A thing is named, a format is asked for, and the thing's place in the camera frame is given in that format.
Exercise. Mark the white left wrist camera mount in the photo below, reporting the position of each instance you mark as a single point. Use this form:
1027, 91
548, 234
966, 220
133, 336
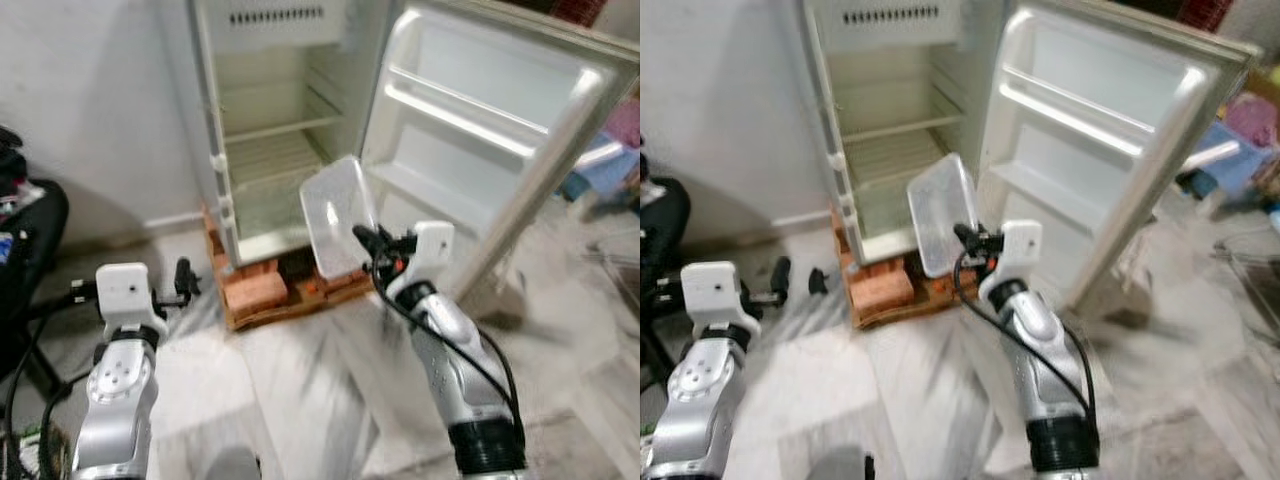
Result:
125, 290
712, 290

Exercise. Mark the blue cloth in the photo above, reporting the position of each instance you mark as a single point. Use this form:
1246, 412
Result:
605, 170
1225, 158

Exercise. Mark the white fridge door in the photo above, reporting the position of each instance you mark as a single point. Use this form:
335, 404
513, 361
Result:
1100, 110
480, 110

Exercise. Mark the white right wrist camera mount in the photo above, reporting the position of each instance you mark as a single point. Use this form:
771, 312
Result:
1023, 248
433, 250

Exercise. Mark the clear plastic food container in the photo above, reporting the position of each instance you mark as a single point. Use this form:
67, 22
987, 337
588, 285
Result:
335, 215
943, 215

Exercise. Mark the red mesh item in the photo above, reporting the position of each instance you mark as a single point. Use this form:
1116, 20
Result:
1205, 12
575, 10

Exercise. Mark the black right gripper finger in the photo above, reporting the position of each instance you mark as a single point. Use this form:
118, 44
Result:
366, 238
966, 236

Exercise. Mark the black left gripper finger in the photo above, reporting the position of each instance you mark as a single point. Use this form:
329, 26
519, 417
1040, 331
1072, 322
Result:
186, 276
781, 278
818, 281

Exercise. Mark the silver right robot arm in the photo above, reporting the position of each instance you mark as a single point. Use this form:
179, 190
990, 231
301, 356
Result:
455, 370
1045, 370

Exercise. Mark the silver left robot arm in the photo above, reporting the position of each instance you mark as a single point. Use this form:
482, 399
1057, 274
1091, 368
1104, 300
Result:
115, 400
700, 400

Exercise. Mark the small white fridge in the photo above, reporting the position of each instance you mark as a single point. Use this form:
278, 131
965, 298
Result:
270, 40
885, 40

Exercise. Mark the wooden fridge base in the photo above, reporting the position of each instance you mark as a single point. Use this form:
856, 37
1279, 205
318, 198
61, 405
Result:
300, 300
935, 295

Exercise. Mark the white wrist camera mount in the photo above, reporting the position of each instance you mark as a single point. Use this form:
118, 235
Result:
712, 290
125, 290
433, 250
1023, 248

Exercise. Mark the black office chair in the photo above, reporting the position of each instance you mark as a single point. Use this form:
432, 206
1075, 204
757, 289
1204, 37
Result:
25, 240
662, 230

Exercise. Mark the orange brick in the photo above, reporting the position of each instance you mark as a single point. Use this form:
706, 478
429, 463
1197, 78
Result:
885, 288
255, 290

